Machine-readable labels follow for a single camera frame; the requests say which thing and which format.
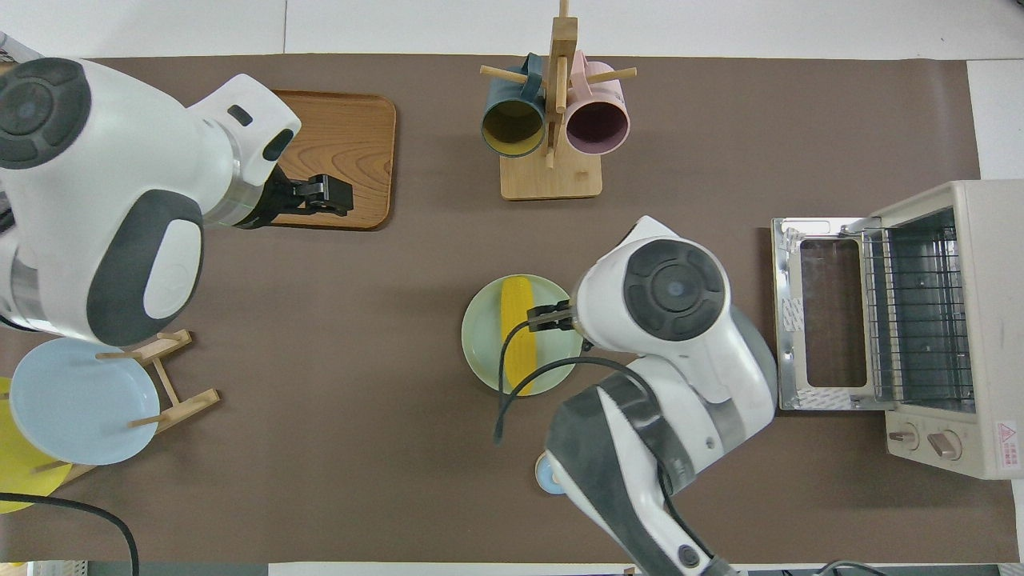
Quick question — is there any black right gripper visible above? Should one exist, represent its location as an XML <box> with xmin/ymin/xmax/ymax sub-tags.
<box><xmin>526</xmin><ymin>299</ymin><xmax>578</xmax><ymax>331</ymax></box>

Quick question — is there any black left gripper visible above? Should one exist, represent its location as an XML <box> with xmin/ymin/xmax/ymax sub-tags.
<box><xmin>240</xmin><ymin>164</ymin><xmax>354</xmax><ymax>230</ymax></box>

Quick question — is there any yellow corn cob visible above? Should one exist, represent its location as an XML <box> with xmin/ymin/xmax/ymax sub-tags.
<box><xmin>500</xmin><ymin>276</ymin><xmax>535</xmax><ymax>394</ymax></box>

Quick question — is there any pale green plate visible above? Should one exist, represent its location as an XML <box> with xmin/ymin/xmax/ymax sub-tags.
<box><xmin>462</xmin><ymin>274</ymin><xmax>585</xmax><ymax>397</ymax></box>

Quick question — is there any oven door with glass window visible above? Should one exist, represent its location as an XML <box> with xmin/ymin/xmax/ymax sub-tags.
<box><xmin>772</xmin><ymin>216</ymin><xmax>881</xmax><ymax>411</ymax></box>

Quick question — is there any cream toaster oven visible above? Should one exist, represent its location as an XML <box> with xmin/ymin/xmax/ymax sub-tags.
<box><xmin>772</xmin><ymin>180</ymin><xmax>1024</xmax><ymax>481</ymax></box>

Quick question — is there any brown wooden tray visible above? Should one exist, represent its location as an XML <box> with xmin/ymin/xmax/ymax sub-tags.
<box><xmin>268</xmin><ymin>90</ymin><xmax>397</xmax><ymax>231</ymax></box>

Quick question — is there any wooden mug tree rack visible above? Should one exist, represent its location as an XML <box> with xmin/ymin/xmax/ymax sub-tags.
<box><xmin>480</xmin><ymin>0</ymin><xmax>638</xmax><ymax>201</ymax></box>

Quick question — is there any dark blue mug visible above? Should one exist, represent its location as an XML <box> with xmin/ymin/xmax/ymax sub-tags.
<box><xmin>481</xmin><ymin>53</ymin><xmax>546</xmax><ymax>158</ymax></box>

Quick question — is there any pink mug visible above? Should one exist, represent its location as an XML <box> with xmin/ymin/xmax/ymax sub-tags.
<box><xmin>564</xmin><ymin>50</ymin><xmax>631</xmax><ymax>157</ymax></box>

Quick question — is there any brown table mat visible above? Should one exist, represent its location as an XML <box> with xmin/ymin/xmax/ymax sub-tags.
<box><xmin>0</xmin><ymin>54</ymin><xmax>1013</xmax><ymax>565</ymax></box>

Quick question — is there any wooden plate rack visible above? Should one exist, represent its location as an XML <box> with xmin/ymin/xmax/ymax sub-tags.
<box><xmin>36</xmin><ymin>328</ymin><xmax>221</xmax><ymax>485</ymax></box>

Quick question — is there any light blue plate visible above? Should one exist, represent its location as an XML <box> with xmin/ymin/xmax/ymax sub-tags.
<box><xmin>10</xmin><ymin>338</ymin><xmax>161</xmax><ymax>466</ymax></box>

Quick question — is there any yellow plate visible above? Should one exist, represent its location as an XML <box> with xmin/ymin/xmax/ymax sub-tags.
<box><xmin>0</xmin><ymin>376</ymin><xmax>73</xmax><ymax>514</ymax></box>

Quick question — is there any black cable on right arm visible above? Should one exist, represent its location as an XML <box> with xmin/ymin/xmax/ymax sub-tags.
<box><xmin>494</xmin><ymin>318</ymin><xmax>641</xmax><ymax>445</ymax></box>

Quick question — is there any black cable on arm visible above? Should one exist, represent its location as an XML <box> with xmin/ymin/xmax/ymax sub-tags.
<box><xmin>494</xmin><ymin>318</ymin><xmax>641</xmax><ymax>445</ymax></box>
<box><xmin>0</xmin><ymin>492</ymin><xmax>141</xmax><ymax>576</ymax></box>

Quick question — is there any metal wire oven rack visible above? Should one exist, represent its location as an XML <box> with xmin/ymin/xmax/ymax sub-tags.
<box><xmin>860</xmin><ymin>228</ymin><xmax>975</xmax><ymax>401</ymax></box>

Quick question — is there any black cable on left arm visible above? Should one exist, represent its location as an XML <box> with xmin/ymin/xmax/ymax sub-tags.
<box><xmin>0</xmin><ymin>492</ymin><xmax>141</xmax><ymax>576</ymax></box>

